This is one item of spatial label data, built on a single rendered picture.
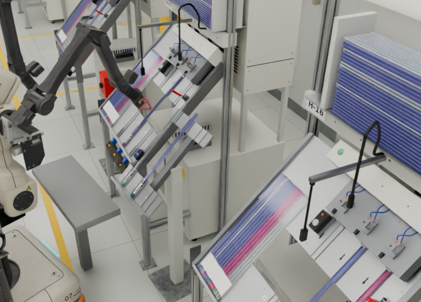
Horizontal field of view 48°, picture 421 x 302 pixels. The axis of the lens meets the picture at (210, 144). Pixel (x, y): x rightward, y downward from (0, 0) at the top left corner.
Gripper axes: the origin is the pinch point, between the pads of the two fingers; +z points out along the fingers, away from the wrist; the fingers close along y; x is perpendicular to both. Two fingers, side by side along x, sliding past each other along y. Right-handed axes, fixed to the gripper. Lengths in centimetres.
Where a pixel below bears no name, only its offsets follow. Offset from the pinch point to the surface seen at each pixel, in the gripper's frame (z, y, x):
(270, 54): 25, -22, -64
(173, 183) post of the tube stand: 12, -47, 18
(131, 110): 5.9, 17.9, 11.1
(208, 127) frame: 51, 9, -10
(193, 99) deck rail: 5.4, -21.7, -19.5
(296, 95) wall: 183, 99, -74
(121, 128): 5.8, 13.8, 22.2
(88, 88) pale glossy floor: 81, 228, 56
